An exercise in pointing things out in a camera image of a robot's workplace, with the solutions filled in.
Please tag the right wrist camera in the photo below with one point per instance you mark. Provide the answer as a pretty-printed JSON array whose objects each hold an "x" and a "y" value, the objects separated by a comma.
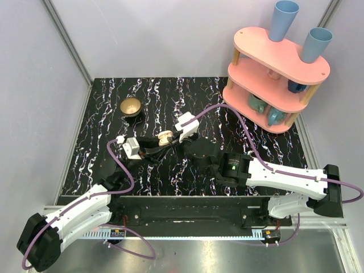
[{"x": 185, "y": 126}]

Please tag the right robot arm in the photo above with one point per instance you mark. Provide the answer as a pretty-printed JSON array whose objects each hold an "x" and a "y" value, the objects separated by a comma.
[{"x": 310, "y": 190}]

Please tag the blue cup rear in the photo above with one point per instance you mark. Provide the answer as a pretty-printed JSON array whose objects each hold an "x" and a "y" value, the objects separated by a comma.
[{"x": 282, "y": 18}]

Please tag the blue cup right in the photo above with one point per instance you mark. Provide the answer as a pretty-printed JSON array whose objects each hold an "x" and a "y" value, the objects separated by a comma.
[{"x": 316, "y": 42}]

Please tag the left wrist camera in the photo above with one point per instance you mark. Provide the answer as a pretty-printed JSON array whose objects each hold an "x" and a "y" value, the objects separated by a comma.
[{"x": 131, "y": 148}]

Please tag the teal mug left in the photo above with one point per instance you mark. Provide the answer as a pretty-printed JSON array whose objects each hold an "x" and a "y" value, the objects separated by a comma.
[{"x": 257, "y": 104}]

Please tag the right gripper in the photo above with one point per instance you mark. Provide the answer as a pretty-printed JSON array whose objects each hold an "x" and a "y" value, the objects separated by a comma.
[{"x": 177, "y": 145}]

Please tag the aluminium rail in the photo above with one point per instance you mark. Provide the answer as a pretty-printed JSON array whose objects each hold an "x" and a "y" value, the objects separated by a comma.
[{"x": 212, "y": 230}]

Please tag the beige earbud charging case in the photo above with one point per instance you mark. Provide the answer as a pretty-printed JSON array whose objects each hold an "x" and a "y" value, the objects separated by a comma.
[{"x": 165, "y": 137}]

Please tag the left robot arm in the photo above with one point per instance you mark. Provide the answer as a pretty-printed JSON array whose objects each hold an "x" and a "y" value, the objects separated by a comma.
[{"x": 45, "y": 237}]

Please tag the blue cup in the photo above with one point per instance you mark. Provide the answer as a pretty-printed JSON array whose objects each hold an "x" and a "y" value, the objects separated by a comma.
[
  {"x": 316, "y": 42},
  {"x": 282, "y": 18}
]

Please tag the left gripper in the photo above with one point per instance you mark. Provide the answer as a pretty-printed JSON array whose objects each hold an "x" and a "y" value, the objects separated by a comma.
[{"x": 145, "y": 147}]

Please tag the teal mug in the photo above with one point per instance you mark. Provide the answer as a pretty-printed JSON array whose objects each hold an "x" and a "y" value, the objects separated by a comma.
[
  {"x": 275, "y": 116},
  {"x": 257, "y": 104}
]

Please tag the pink small cup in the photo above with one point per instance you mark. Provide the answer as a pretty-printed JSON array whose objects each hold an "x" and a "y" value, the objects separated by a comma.
[{"x": 273, "y": 75}]

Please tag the pink three-tier shelf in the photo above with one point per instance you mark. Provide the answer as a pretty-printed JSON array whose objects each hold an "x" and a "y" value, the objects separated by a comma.
[{"x": 254, "y": 54}]

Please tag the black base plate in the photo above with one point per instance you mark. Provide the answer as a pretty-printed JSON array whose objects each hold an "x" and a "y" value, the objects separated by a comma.
[{"x": 244, "y": 211}]

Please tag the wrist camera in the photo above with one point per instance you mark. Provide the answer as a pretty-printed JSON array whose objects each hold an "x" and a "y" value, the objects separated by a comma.
[
  {"x": 185, "y": 126},
  {"x": 131, "y": 148}
]

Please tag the teal mug right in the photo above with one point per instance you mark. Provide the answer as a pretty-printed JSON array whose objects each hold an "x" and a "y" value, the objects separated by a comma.
[{"x": 275, "y": 116}]

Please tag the dark blue mug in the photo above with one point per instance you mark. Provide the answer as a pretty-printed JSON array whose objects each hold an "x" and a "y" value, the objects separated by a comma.
[{"x": 295, "y": 87}]

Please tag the gold bowl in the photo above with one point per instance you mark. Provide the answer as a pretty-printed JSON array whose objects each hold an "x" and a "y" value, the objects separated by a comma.
[{"x": 131, "y": 107}]

